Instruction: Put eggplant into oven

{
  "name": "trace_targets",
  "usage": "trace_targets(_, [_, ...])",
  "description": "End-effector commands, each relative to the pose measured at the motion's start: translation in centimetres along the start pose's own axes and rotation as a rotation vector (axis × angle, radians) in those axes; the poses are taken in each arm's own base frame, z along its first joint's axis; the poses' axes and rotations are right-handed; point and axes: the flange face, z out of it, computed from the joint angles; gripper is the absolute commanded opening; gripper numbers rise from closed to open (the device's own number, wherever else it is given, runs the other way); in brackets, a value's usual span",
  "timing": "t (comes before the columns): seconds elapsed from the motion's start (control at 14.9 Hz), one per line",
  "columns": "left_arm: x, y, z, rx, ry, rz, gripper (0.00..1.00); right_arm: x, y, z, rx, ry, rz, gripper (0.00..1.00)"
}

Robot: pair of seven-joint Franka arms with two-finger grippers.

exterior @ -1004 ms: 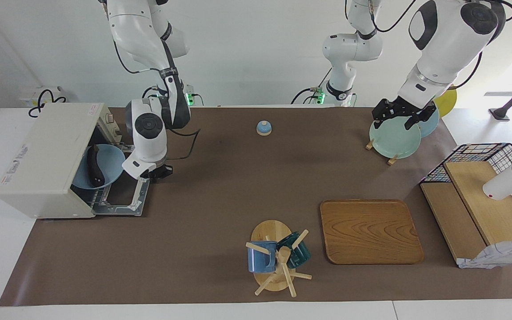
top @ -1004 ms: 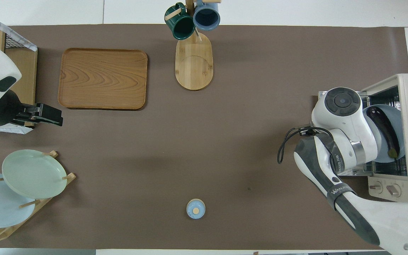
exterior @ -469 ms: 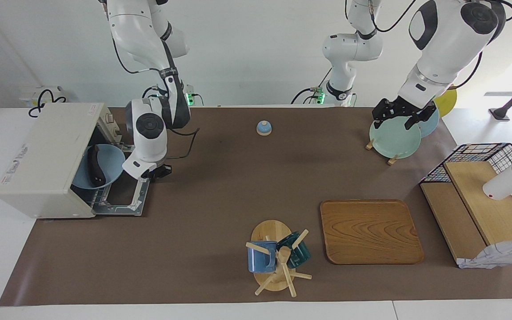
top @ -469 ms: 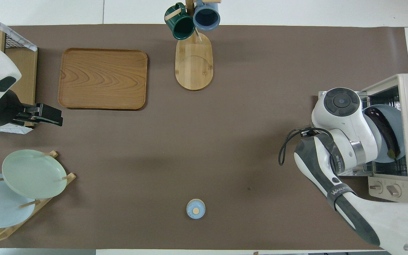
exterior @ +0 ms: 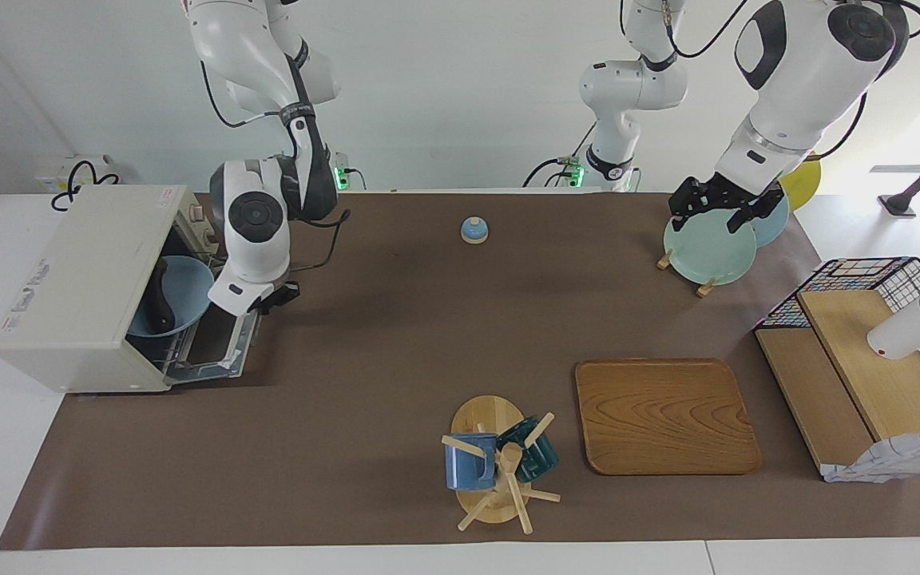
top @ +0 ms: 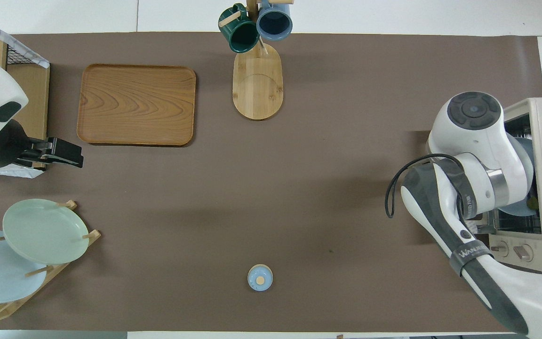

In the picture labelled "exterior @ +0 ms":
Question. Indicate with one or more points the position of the white power box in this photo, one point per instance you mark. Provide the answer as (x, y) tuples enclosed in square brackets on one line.
[(57, 169)]

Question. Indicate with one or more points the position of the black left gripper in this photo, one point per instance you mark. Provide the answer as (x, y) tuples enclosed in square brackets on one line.
[(723, 196)]

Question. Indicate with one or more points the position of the brown table mat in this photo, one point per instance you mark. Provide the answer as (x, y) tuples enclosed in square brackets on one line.
[(388, 359)]

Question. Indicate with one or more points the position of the yellow plate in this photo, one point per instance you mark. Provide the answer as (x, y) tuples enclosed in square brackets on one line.
[(807, 180)]

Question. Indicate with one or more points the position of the white cup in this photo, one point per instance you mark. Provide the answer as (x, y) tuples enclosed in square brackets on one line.
[(907, 331)]

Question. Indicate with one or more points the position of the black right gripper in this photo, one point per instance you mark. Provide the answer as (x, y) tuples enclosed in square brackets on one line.
[(280, 294)]

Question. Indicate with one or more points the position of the dark green mug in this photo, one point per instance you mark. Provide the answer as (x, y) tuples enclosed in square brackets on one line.
[(541, 459)]

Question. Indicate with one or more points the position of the wooden plate rack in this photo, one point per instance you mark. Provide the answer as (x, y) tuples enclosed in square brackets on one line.
[(706, 287)]

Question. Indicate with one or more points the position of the wooden serving tray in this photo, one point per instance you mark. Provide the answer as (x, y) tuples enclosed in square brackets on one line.
[(660, 415)]

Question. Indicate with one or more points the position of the dark purple eggplant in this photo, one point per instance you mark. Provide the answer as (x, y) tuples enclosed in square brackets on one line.
[(160, 307)]

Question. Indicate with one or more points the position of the wooden mug tree stand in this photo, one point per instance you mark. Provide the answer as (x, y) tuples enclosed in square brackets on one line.
[(488, 415)]

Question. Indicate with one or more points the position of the light blue plate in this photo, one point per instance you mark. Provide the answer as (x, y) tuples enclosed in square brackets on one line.
[(192, 291)]

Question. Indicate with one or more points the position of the pale blue racked plate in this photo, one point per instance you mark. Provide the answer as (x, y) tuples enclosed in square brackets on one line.
[(775, 224)]

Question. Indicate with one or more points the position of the mint green plate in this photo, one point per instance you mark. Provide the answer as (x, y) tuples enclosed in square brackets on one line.
[(707, 251)]

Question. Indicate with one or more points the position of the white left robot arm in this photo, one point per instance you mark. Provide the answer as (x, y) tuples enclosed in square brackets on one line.
[(803, 80)]

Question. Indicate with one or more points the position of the white patterned cloth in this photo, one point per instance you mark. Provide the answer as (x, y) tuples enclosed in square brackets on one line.
[(891, 459)]

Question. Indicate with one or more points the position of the cream toaster oven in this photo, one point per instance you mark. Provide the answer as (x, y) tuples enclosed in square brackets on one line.
[(69, 279)]

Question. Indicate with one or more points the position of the wooden stepped shelf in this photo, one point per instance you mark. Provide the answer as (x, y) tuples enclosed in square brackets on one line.
[(883, 391)]

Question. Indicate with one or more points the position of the blue mug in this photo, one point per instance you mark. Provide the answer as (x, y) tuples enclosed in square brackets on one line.
[(464, 471)]

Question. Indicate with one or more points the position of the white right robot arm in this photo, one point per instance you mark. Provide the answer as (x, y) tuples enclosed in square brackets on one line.
[(256, 231)]

